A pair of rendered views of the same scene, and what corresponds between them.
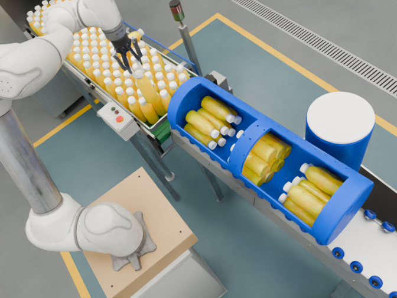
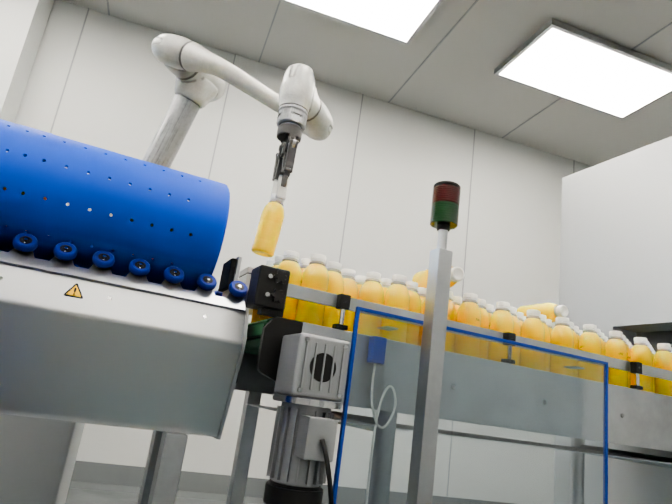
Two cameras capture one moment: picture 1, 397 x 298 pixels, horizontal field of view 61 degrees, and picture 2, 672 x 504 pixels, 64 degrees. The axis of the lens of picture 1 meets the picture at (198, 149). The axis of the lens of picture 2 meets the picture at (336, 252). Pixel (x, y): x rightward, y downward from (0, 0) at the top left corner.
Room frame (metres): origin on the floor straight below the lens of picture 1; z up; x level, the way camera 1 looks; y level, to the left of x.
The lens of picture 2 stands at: (1.41, -1.39, 0.74)
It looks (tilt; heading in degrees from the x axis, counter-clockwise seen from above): 15 degrees up; 89
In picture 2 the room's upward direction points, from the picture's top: 8 degrees clockwise
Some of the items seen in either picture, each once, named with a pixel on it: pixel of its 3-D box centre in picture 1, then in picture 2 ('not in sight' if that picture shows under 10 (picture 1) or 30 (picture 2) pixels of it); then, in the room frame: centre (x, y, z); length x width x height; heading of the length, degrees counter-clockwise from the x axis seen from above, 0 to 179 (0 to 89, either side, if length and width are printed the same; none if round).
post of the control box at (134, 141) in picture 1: (154, 168); (239, 474); (1.25, 0.32, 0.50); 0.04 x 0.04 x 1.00; 23
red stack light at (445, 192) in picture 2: (175, 7); (446, 197); (1.66, -0.21, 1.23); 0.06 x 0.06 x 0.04
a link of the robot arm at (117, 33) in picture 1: (113, 29); (291, 120); (1.24, 0.11, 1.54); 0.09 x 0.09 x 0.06
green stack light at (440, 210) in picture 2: (178, 13); (444, 215); (1.66, -0.21, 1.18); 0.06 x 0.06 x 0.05
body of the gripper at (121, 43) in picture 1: (121, 42); (288, 141); (1.24, 0.11, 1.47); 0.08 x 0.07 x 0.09; 113
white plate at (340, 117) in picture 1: (339, 116); not in sight; (0.72, -0.63, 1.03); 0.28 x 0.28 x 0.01
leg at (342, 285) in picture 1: (341, 289); not in sight; (0.17, -0.37, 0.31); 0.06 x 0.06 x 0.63; 23
